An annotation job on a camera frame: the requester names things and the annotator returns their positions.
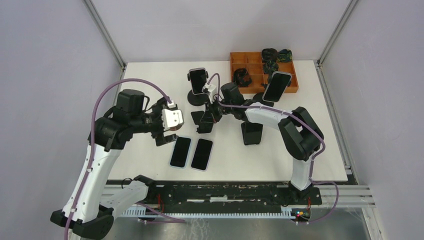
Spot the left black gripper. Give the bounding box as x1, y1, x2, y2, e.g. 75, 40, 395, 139
130, 96, 179, 146

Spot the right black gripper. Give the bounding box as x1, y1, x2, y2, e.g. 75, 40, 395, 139
201, 95, 234, 124

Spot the black small phone stand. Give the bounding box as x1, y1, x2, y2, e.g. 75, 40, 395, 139
190, 111, 214, 134

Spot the light blue case phone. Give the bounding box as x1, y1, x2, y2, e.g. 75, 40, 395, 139
169, 137, 192, 168

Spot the black round stand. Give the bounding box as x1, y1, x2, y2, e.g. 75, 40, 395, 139
252, 92, 275, 107
187, 88, 208, 107

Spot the lavender case phone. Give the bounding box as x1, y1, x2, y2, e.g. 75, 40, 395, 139
190, 138, 213, 171

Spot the grey case phone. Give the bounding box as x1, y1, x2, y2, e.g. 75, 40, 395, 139
187, 67, 209, 95

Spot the black wedge phone stand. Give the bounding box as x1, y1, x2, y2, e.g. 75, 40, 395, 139
241, 122, 263, 146

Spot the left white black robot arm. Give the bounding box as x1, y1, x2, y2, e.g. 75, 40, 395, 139
50, 89, 184, 240

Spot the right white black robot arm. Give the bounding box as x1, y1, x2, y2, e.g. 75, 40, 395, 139
193, 82, 326, 204

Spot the pink case phone tilted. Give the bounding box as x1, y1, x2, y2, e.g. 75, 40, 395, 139
262, 71, 292, 103

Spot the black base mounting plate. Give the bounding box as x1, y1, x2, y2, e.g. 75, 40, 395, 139
109, 175, 323, 215

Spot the orange compartment tray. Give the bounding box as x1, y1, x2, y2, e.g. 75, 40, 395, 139
229, 51, 299, 94

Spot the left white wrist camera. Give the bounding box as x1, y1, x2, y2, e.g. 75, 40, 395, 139
162, 100, 185, 131

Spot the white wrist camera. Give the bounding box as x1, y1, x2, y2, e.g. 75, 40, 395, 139
162, 100, 185, 131
202, 84, 218, 104

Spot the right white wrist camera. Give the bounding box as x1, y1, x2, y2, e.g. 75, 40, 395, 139
202, 84, 218, 104

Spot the black strap in tray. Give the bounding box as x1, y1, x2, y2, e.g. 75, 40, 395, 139
232, 67, 253, 88

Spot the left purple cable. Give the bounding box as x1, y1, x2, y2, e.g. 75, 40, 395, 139
63, 78, 186, 240

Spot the white cable duct rail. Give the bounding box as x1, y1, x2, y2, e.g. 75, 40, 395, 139
120, 205, 310, 220

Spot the black strap top tray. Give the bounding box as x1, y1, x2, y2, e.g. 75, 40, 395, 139
261, 47, 279, 64

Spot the dark green strap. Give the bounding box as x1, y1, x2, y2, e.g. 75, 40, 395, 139
276, 48, 294, 64

